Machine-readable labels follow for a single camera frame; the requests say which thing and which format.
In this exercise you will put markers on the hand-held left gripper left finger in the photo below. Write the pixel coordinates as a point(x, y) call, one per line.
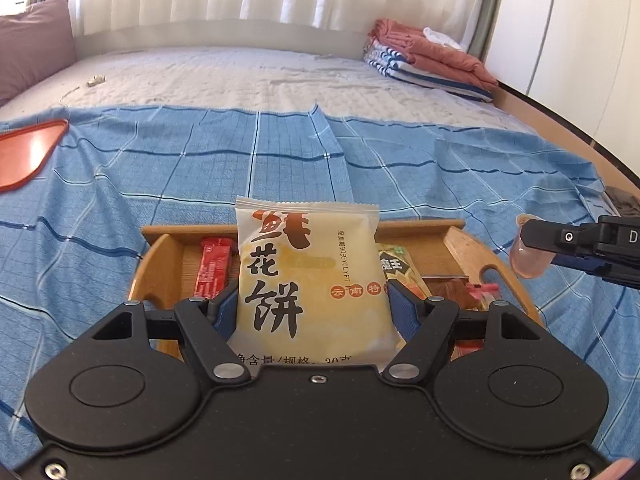
point(227, 310)

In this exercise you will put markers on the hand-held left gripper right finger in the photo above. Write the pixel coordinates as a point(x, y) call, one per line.
point(402, 310)

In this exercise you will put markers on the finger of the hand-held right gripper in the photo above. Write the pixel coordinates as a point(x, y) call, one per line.
point(580, 261)
point(550, 235)

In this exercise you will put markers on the jelly cup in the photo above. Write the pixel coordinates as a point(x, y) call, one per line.
point(530, 262)

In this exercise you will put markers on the yellow foil snack packet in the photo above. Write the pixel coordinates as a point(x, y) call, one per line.
point(400, 270)

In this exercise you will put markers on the red snack bar packet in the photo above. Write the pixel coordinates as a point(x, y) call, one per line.
point(215, 270)

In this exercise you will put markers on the brown peanut packet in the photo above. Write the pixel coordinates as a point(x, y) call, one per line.
point(450, 292)

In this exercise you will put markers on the white flower cake packet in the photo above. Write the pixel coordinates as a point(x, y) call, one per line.
point(300, 280)

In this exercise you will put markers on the wooden tray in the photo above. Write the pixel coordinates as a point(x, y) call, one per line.
point(165, 260)

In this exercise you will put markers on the red clear-ended packet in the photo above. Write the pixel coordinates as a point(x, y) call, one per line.
point(482, 292)

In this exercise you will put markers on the dark patterned cloth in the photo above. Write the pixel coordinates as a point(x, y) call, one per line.
point(622, 200)

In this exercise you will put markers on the blue checked bedsheet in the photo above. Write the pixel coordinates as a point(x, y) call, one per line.
point(150, 170)

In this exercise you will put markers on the folded towels stack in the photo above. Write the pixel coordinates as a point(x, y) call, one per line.
point(450, 60)

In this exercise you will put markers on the white wardrobe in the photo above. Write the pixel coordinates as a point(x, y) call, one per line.
point(575, 35)

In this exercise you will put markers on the white folded cloth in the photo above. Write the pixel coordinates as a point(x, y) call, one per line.
point(440, 37)

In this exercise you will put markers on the blue white striped blanket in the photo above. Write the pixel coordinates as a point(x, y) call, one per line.
point(400, 65)

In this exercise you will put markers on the beige mattress pad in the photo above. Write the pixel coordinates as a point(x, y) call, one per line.
point(225, 80)

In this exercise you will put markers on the red plastic tray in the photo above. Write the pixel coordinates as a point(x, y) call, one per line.
point(25, 150)

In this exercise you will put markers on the small beige object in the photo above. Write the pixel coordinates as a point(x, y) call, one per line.
point(95, 80)

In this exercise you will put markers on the grey headboard panel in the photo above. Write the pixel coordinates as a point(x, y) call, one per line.
point(225, 35)

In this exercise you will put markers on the purple pillow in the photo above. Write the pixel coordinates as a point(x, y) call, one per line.
point(30, 45)

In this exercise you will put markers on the wooden bed frame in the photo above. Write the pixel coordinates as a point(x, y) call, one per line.
point(575, 132)

